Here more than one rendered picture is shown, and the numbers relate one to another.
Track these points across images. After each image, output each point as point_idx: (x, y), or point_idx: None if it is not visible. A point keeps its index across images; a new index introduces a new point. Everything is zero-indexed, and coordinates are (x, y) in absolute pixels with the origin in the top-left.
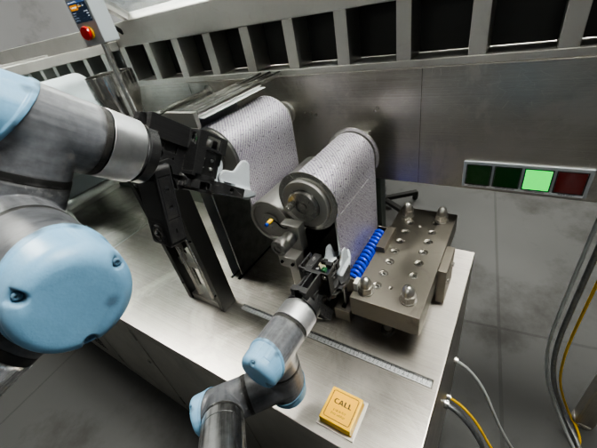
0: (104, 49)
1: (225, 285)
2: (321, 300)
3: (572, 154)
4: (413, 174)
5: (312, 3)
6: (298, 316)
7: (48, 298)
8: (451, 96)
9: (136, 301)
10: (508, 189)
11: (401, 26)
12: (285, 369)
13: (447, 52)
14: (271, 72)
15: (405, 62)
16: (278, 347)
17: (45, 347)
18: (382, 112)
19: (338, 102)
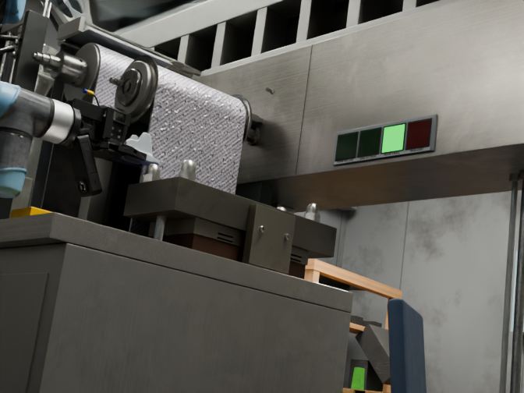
0: (45, 2)
1: (3, 216)
2: (91, 143)
3: (419, 102)
4: (292, 165)
5: (244, 5)
6: (56, 100)
7: None
8: (331, 65)
9: None
10: (371, 157)
11: (302, 13)
12: (14, 107)
13: None
14: (193, 75)
15: (302, 43)
16: (21, 89)
17: None
18: (276, 95)
19: (241, 93)
